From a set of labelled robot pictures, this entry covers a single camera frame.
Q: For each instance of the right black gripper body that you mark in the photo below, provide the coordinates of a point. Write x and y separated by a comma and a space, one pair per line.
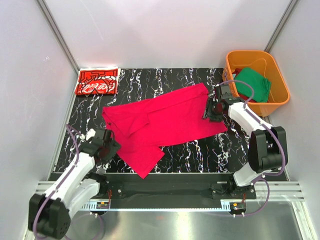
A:
210, 113

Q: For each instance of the green t-shirt in basket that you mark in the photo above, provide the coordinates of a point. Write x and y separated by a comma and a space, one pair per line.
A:
260, 85

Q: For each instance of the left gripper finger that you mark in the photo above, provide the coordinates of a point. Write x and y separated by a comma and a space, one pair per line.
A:
111, 138
106, 154

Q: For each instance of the crimson red polo shirt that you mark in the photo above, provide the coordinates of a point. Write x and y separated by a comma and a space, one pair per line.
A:
143, 127

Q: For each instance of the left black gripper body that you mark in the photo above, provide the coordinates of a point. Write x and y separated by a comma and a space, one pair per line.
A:
110, 149

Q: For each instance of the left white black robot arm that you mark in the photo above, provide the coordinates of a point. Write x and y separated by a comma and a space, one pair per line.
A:
50, 213

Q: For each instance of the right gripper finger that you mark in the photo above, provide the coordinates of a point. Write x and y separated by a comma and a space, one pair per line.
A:
212, 116
210, 104

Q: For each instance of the aluminium corner post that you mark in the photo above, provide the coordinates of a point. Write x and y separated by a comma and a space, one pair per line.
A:
281, 24
57, 34

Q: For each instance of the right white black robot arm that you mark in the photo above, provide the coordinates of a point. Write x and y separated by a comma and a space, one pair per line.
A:
267, 152

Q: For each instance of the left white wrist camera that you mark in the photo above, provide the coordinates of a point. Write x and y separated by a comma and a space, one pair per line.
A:
90, 134

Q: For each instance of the left aluminium corner post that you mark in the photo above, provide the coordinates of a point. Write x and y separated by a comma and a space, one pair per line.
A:
57, 34

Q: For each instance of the right aluminium corner post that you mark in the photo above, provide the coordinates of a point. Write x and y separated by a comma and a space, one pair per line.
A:
281, 24

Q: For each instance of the orange plastic basket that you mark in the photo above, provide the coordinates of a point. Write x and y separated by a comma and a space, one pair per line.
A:
263, 63

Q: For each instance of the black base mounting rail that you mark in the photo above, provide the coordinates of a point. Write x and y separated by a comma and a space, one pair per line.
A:
171, 191

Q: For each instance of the folded red patterned t-shirt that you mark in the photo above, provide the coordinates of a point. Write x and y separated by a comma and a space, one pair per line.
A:
94, 81

